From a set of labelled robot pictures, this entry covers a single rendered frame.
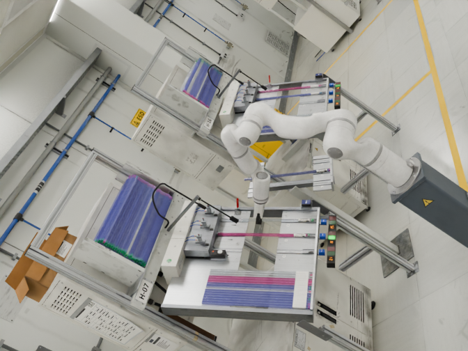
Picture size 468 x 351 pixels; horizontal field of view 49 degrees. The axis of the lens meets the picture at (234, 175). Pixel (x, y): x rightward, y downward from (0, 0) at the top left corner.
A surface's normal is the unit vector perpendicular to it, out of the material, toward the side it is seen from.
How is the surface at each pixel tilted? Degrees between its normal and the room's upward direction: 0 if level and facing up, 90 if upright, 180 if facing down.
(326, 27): 90
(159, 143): 90
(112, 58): 90
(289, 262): 48
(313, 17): 90
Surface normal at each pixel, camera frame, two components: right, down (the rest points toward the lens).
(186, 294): -0.15, -0.78
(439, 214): -0.15, 0.59
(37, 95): 0.54, -0.58
